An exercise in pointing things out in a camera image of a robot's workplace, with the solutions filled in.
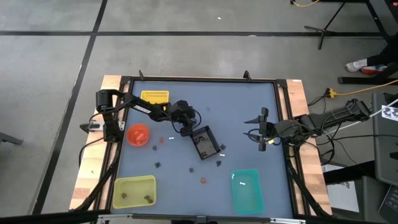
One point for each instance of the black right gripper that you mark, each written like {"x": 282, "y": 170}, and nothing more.
{"x": 284, "y": 132}

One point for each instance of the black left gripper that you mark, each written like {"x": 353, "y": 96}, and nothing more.
{"x": 183, "y": 112}

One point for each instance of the black slotted plastic basket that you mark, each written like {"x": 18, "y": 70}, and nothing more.
{"x": 209, "y": 144}

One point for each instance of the black plastic spider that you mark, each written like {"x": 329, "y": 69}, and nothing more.
{"x": 158, "y": 164}
{"x": 203, "y": 153}
{"x": 223, "y": 147}
{"x": 218, "y": 162}

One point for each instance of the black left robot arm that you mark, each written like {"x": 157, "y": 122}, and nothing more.
{"x": 141, "y": 109}

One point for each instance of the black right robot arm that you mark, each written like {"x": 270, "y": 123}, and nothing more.
{"x": 335, "y": 113}

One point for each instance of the yellow slotted plastic basket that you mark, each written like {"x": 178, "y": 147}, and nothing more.
{"x": 154, "y": 96}

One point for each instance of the orange round plastic bowl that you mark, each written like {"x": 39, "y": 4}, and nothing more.
{"x": 132, "y": 138}

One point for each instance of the teal plastic bin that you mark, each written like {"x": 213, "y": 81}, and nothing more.
{"x": 248, "y": 202}

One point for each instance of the yellow-green translucent plastic bin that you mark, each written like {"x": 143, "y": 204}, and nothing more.
{"x": 133, "y": 186}

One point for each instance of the grey storage box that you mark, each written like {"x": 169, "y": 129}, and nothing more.
{"x": 342, "y": 199}

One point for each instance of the black stand base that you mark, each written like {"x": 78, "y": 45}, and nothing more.
{"x": 357, "y": 80}

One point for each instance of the black light stand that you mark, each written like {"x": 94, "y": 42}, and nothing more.
{"x": 325, "y": 31}

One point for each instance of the grey desk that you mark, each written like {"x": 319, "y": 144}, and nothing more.
{"x": 385, "y": 149}

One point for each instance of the white marker paper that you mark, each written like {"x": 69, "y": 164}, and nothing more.
{"x": 391, "y": 112}

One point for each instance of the person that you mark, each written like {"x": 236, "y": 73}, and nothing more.
{"x": 382, "y": 57}

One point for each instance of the dark keyboard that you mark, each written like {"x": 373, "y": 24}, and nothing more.
{"x": 390, "y": 202}

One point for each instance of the grey stand foot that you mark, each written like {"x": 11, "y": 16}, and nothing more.
{"x": 9, "y": 138}

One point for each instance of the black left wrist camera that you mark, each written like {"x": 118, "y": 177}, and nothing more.
{"x": 187, "y": 131}

